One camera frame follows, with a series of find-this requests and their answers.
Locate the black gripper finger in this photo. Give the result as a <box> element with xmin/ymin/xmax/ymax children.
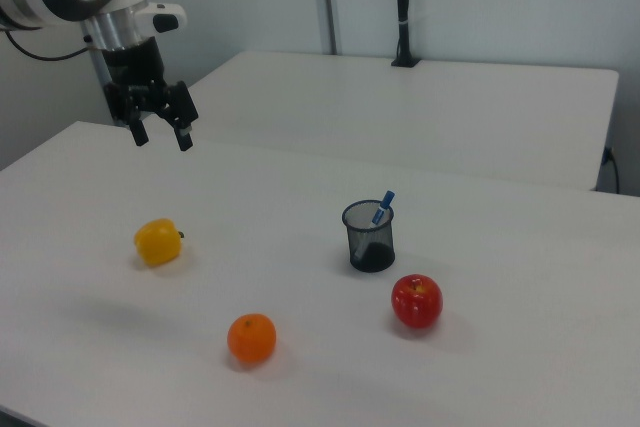
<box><xmin>172</xmin><ymin>121</ymin><xmax>195</xmax><ymax>152</ymax></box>
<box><xmin>128</xmin><ymin>117</ymin><xmax>150</xmax><ymax>148</ymax></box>

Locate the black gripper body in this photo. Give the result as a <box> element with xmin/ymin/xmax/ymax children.
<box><xmin>101</xmin><ymin>35</ymin><xmax>200</xmax><ymax>126</ymax></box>

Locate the white marker with blue cap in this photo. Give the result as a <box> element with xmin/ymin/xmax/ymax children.
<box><xmin>353</xmin><ymin>189</ymin><xmax>398</xmax><ymax>259</ymax></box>

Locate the yellow bell pepper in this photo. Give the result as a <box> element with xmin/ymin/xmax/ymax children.
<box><xmin>133</xmin><ymin>217</ymin><xmax>186</xmax><ymax>268</ymax></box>

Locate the orange fruit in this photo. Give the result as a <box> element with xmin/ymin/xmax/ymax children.
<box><xmin>227</xmin><ymin>312</ymin><xmax>278</xmax><ymax>365</ymax></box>

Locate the black mesh pen cup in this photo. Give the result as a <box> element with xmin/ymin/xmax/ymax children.
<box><xmin>341</xmin><ymin>199</ymin><xmax>397</xmax><ymax>274</ymax></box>

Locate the black pole with base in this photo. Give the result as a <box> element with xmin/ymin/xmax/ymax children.
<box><xmin>390</xmin><ymin>0</ymin><xmax>421</xmax><ymax>69</ymax></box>

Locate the red apple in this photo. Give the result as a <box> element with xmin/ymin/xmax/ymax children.
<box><xmin>390</xmin><ymin>273</ymin><xmax>445</xmax><ymax>330</ymax></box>

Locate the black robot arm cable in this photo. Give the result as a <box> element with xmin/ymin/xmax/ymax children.
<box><xmin>0</xmin><ymin>26</ymin><xmax>94</xmax><ymax>61</ymax></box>

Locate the black wall socket cable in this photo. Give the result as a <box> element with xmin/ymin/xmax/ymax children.
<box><xmin>601</xmin><ymin>145</ymin><xmax>622</xmax><ymax>195</ymax></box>

